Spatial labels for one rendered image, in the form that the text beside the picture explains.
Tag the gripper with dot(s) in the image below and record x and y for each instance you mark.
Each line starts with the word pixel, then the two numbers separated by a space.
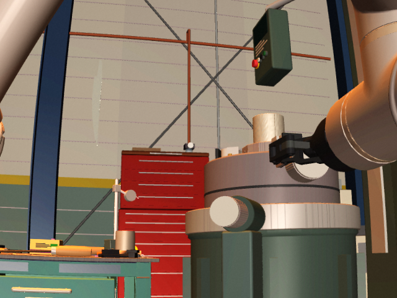
pixel 319 146

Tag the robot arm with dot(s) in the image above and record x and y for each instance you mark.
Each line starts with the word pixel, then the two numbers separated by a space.
pixel 366 124

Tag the cream stepped chuck jaw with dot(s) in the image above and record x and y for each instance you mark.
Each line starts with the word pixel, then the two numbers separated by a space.
pixel 256 147

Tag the cream knurled round key knob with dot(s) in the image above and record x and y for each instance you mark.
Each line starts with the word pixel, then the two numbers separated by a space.
pixel 310 172

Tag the grey three-jaw chuck body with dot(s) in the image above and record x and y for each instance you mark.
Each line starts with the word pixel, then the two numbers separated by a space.
pixel 266 177

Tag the white chuck jaw block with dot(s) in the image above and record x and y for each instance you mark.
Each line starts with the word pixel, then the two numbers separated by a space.
pixel 230 151

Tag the green chuck base housing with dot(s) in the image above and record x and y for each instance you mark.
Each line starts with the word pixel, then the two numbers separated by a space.
pixel 297 260

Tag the tan flat board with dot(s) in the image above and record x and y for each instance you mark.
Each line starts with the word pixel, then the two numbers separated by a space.
pixel 145 149

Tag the small cream hub casting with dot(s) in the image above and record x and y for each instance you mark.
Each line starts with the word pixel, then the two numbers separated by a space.
pixel 125 240

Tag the black pallet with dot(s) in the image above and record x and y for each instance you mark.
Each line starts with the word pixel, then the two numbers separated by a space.
pixel 108 253

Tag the yellow flat box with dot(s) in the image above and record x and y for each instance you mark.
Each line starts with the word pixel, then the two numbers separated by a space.
pixel 41 243

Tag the large cream cylinder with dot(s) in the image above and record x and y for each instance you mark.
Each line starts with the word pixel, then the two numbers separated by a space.
pixel 266 127

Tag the cream box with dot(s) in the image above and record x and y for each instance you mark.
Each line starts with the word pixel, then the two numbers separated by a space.
pixel 345 197

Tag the green knurled knob cream face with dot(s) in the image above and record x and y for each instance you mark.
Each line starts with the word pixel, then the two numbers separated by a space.
pixel 229 214

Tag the red push button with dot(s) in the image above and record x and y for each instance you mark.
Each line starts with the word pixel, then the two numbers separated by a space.
pixel 255 63

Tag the blue white pipe valve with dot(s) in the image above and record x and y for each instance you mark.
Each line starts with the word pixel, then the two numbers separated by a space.
pixel 189 146

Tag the green pendant control box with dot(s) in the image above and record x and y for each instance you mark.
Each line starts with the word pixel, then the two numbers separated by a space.
pixel 276 46

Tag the copper pipe run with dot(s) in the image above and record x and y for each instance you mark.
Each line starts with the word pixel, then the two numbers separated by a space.
pixel 188 93

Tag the red tool cabinet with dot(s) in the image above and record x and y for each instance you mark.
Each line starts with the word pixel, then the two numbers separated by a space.
pixel 161 192

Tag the grey pendant support tube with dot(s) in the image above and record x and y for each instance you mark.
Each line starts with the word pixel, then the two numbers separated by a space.
pixel 277 3

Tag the grey dial indicator stand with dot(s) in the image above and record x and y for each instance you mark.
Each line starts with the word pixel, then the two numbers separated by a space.
pixel 117 211

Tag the small green block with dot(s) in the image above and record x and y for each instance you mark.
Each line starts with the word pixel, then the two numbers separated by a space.
pixel 109 243

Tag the teal workbench with drawers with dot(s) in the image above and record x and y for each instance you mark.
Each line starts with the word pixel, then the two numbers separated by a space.
pixel 62 276

